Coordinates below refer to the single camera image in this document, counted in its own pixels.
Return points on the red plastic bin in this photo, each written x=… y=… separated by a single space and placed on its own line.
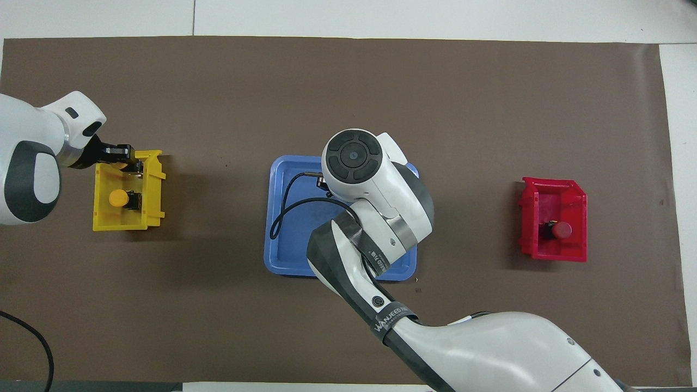
x=578 y=239

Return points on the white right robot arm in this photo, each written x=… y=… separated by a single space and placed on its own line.
x=381 y=218

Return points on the blue plastic tray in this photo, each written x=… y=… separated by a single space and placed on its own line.
x=294 y=250

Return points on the yellow plastic bin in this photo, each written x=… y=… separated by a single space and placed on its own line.
x=101 y=218

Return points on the red push button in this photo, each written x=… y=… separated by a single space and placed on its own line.
x=562 y=230

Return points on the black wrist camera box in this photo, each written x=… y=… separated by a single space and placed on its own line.
x=325 y=186

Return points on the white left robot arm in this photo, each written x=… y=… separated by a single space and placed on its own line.
x=32 y=163

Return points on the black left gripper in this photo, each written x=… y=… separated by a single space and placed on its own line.
x=111 y=153

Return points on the brown table mat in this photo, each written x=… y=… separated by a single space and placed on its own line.
x=218 y=98

